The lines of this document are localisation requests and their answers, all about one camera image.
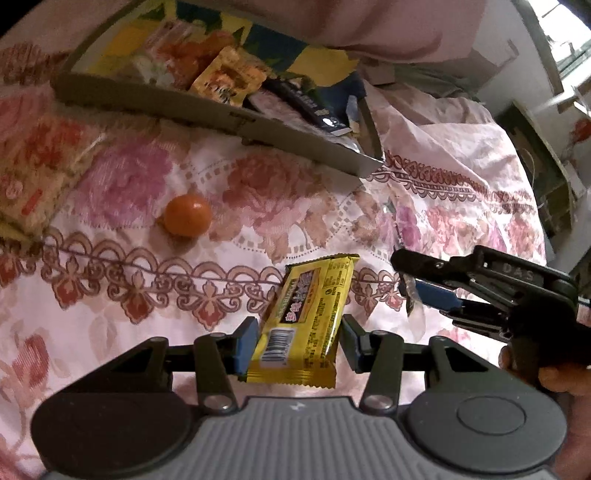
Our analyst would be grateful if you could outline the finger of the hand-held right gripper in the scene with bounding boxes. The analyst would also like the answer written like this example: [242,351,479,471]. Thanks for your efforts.
[399,275,482,322]
[390,248,472,289]

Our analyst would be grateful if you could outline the clear cracker packet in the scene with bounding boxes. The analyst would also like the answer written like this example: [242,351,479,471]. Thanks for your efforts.
[0,111,110,245]

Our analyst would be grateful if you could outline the grey-green cloth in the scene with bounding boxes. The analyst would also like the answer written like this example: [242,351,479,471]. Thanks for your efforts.
[360,60,465,95]

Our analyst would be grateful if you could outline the gold snack packet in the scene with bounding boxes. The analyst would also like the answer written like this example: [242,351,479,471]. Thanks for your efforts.
[190,45,273,110]

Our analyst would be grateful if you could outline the person's right hand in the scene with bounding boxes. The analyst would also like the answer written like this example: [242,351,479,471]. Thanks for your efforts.
[499,344,591,398]

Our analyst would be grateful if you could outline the person's right forearm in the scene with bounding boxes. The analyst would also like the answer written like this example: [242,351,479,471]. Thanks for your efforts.
[561,394,591,480]

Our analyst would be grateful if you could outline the window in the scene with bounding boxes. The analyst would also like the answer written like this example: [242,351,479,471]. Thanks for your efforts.
[531,0,591,116]

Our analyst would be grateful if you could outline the pink pillow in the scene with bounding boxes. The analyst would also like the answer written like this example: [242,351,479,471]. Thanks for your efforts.
[259,0,491,64]

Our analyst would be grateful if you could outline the orange tangerine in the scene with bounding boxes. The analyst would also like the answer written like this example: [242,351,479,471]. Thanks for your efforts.
[164,194,213,239]

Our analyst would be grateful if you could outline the yellow snack bar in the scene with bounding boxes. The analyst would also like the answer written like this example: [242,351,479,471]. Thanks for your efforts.
[246,255,361,389]

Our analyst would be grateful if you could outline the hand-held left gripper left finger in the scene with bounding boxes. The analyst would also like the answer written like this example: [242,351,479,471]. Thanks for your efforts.
[88,316,259,415]

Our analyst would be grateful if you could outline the orange-red snack packet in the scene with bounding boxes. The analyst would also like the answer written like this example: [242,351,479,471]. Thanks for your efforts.
[152,21,222,88]

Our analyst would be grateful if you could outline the black snack packet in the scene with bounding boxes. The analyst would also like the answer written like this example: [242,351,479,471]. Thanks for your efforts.
[263,76,354,139]

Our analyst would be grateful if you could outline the floral bed sheet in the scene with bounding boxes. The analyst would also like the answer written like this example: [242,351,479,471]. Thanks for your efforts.
[0,28,551,480]

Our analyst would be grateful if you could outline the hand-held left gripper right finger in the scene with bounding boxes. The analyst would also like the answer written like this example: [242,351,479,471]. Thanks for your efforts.
[340,314,513,413]

